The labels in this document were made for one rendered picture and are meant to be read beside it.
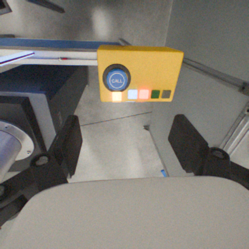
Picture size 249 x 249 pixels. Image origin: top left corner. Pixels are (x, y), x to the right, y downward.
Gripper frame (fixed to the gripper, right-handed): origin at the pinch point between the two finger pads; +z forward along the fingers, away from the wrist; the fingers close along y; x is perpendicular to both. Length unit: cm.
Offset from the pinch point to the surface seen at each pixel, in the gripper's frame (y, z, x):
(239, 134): 45, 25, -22
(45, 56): -22.1, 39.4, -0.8
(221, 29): 45, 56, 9
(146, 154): 50, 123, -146
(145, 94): 5.7, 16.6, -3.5
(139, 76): 4.0, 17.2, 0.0
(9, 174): -129, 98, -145
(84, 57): -9.8, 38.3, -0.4
